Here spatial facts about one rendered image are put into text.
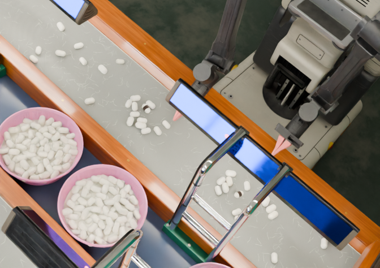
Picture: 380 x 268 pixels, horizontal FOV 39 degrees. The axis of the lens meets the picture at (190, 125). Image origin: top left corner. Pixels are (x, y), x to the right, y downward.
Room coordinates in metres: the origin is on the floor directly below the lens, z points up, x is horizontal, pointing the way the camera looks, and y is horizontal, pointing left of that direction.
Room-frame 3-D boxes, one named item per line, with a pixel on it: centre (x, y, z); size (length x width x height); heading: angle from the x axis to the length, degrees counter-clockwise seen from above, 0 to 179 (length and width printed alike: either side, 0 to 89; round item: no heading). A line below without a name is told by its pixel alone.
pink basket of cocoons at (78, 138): (0.77, 0.40, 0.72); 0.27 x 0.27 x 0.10
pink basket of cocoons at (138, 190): (0.67, 0.14, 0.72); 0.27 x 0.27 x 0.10
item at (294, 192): (0.83, -0.21, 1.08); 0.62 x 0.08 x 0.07; 69
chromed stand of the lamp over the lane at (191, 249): (0.76, -0.18, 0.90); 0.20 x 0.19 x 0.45; 69
